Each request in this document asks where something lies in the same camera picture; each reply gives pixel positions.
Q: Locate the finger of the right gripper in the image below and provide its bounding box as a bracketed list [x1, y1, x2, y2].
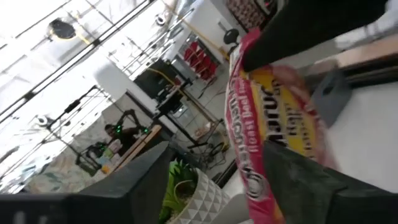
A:
[242, 0, 389, 72]

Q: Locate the green plant in white pot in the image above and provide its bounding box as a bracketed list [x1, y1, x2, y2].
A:
[159, 157, 231, 224]

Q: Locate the black ceiling cable reel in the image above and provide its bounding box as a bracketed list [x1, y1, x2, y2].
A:
[48, 18, 77, 40]

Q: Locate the black round object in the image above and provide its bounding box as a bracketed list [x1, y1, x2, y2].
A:
[223, 28, 240, 45]

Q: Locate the light wooden side board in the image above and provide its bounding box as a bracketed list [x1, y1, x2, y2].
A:
[306, 32, 398, 74]

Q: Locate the background robot station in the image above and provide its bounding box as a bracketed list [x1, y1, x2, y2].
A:
[76, 108, 162, 175]

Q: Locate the black table frame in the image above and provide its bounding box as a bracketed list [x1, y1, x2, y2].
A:
[346, 63, 398, 88]

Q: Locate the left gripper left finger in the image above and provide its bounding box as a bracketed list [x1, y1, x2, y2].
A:
[67, 141, 174, 224]

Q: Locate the short yellow cable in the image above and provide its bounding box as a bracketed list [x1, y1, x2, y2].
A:
[145, 67, 177, 86]

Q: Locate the black monitor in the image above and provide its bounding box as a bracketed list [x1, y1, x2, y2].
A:
[133, 58, 193, 116]

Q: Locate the brown dotted patterned chair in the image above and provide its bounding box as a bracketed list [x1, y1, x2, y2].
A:
[226, 0, 282, 30]

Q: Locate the light grey plastic bin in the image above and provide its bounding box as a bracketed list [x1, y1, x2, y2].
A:
[214, 192, 249, 224]

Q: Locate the red roast beef ramen packet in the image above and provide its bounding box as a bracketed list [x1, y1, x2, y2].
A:
[224, 27, 340, 224]

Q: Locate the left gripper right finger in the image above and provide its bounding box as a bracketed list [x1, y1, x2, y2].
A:
[263, 140, 348, 224]

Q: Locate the red chair stack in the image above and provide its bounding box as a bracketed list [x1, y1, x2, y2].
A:
[182, 40, 218, 82]

